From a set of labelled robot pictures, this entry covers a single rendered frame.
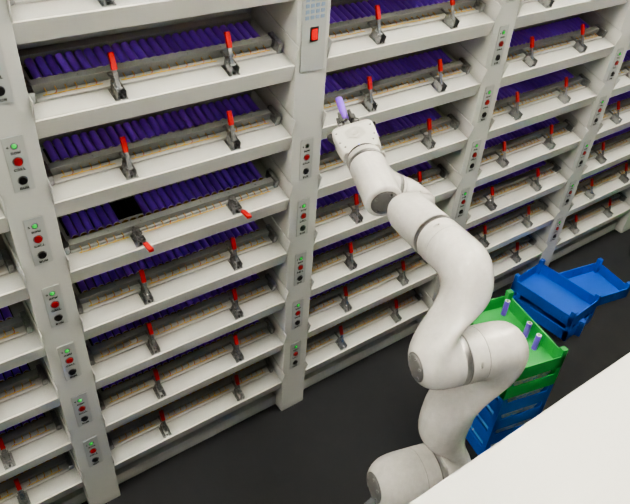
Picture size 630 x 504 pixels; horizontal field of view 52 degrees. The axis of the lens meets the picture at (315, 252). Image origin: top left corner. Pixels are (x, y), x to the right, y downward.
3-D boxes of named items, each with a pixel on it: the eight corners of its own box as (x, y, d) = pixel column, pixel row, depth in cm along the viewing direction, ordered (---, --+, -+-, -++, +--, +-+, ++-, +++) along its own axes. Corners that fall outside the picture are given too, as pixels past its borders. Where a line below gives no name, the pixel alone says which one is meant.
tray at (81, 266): (286, 209, 181) (293, 186, 174) (70, 284, 152) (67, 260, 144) (251, 161, 189) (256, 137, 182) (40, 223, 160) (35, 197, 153)
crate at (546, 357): (561, 367, 205) (569, 349, 200) (509, 383, 198) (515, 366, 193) (505, 305, 226) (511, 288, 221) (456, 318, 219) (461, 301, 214)
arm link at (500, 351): (385, 470, 147) (446, 452, 152) (409, 519, 138) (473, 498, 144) (437, 315, 115) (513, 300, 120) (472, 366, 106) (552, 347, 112)
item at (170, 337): (283, 308, 204) (291, 284, 194) (95, 390, 175) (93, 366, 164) (251, 261, 213) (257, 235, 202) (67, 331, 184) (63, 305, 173)
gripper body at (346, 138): (384, 140, 145) (370, 113, 152) (340, 153, 145) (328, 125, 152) (387, 166, 150) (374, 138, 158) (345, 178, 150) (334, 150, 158)
